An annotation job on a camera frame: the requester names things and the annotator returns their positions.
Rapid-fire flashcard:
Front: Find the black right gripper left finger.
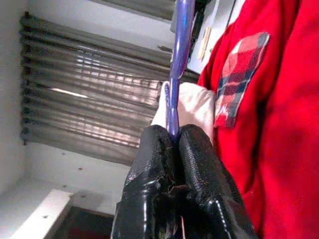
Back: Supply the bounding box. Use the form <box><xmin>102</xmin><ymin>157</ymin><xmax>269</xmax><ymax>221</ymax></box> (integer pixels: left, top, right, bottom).
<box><xmin>111</xmin><ymin>124</ymin><xmax>182</xmax><ymax>239</ymax></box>

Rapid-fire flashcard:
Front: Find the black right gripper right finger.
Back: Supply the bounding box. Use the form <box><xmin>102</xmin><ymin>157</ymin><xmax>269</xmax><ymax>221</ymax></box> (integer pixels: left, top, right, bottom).
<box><xmin>176</xmin><ymin>123</ymin><xmax>259</xmax><ymax>239</ymax></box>

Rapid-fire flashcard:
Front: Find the thin white garment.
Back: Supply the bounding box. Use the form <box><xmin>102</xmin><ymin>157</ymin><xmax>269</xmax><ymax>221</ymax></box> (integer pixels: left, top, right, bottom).
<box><xmin>151</xmin><ymin>81</ymin><xmax>216</xmax><ymax>145</ymax></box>

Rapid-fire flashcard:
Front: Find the red shirt with plaid pocket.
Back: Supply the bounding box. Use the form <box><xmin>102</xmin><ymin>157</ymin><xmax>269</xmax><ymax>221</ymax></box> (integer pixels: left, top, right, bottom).
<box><xmin>198</xmin><ymin>0</ymin><xmax>319</xmax><ymax>239</ymax></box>

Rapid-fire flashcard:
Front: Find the blue wire clothes hanger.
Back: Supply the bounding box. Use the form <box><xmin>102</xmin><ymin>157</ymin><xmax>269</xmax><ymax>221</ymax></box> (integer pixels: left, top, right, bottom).
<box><xmin>163</xmin><ymin>0</ymin><xmax>196</xmax><ymax>140</ymax></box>

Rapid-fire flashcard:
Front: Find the grey slatted window blind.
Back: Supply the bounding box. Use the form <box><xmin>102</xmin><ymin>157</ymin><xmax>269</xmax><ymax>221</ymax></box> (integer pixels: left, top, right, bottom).
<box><xmin>19</xmin><ymin>11</ymin><xmax>200</xmax><ymax>167</ymax></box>

